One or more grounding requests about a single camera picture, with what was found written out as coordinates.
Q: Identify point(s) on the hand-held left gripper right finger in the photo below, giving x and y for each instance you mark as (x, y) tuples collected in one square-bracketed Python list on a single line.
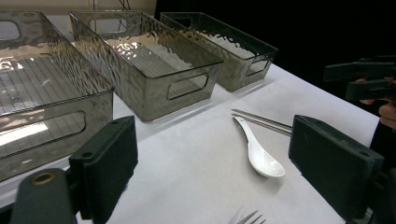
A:
[(336, 174)]

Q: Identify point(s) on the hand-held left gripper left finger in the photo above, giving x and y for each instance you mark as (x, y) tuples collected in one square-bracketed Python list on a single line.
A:
[(102, 165)]

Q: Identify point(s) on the white ceramic spoon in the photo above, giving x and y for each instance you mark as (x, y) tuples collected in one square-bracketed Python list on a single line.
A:
[(264, 161)]

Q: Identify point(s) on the metal chopstick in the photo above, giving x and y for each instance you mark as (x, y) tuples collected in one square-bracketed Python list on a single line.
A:
[(264, 125), (264, 119)]

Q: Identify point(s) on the smoky clear plastic bin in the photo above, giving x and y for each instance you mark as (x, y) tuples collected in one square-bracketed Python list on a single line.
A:
[(149, 90), (230, 71), (46, 77)]

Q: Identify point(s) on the metal fork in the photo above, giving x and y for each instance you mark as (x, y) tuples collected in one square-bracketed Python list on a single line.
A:
[(249, 218)]

